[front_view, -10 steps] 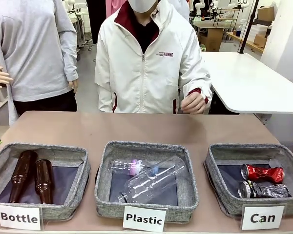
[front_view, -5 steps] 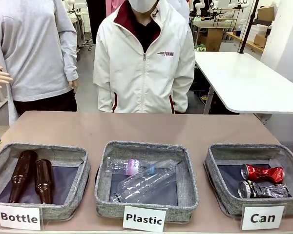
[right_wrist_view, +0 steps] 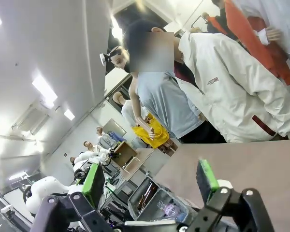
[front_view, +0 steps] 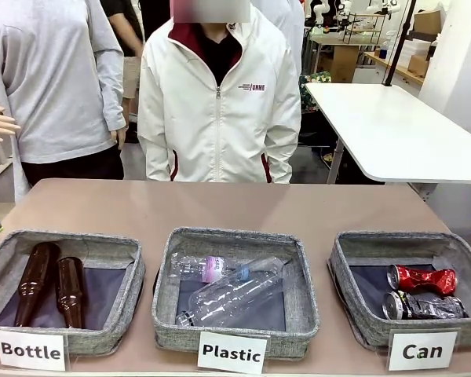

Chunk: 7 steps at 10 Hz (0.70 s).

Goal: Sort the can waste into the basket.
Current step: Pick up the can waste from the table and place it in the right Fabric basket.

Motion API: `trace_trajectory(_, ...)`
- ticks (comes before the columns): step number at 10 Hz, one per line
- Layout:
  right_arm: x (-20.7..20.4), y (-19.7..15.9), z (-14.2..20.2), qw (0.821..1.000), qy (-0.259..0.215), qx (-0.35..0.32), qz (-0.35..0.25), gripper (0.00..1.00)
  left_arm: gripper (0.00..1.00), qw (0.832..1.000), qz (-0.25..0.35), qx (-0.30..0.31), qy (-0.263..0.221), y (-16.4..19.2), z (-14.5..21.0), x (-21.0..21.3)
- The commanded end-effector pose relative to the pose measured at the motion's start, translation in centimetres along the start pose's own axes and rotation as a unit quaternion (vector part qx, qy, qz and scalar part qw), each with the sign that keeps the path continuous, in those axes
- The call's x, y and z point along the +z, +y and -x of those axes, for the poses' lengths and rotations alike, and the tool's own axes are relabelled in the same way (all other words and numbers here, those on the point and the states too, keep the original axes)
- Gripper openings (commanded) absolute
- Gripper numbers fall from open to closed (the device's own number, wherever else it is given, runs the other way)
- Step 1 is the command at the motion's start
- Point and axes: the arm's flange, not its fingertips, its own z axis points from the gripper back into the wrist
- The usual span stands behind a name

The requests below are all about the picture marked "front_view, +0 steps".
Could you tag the large brown glass bottle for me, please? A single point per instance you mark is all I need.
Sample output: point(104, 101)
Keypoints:
point(35, 279)

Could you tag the small brown glass bottle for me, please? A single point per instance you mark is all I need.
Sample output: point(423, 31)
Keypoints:
point(71, 290)

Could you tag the pink-label clear plastic bottle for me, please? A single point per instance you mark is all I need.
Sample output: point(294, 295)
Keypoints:
point(204, 268)

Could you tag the large clear plastic bottle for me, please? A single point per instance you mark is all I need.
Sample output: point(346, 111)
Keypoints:
point(235, 294)

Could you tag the crushed red can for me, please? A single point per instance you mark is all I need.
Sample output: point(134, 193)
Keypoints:
point(420, 279)

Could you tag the crushed black can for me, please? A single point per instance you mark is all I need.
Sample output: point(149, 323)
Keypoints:
point(424, 307)

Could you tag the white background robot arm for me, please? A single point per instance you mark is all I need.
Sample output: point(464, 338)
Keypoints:
point(318, 8)

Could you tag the grey fabric basket for bottles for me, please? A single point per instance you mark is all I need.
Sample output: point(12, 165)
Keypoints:
point(117, 314)

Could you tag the grey fabric basket for plastic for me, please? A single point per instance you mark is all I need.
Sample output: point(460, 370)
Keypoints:
point(298, 302)

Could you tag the grey fabric basket for cans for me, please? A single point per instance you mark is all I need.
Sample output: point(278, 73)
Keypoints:
point(349, 282)

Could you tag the white Can label sign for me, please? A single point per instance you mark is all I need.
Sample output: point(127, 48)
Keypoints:
point(423, 350)

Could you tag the grey sweater person's hand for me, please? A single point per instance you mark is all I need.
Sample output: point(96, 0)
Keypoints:
point(119, 138)

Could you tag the white Bottle label sign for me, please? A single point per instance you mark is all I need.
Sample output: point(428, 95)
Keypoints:
point(30, 350)

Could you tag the person in grey sweater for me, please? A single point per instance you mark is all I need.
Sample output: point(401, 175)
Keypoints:
point(55, 78)

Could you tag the person in black t-shirt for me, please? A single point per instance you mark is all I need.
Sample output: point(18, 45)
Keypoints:
point(121, 23)

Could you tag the person in white jacket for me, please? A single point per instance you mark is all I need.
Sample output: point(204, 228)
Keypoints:
point(220, 129)

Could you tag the white Plastic label sign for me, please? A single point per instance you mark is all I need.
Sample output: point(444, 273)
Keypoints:
point(231, 352)

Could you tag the colourful floral fabric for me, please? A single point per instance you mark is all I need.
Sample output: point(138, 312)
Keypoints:
point(312, 90)

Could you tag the person in white top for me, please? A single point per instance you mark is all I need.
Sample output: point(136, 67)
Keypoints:
point(290, 31)

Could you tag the white side table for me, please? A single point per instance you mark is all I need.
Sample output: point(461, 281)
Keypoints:
point(396, 129)

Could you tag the wooden workbench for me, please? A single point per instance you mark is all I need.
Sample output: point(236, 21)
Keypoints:
point(400, 68)

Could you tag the black stand pole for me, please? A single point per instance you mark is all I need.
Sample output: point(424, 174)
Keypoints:
point(398, 39)

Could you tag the cardboard box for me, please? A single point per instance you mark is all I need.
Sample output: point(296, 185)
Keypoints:
point(428, 21)

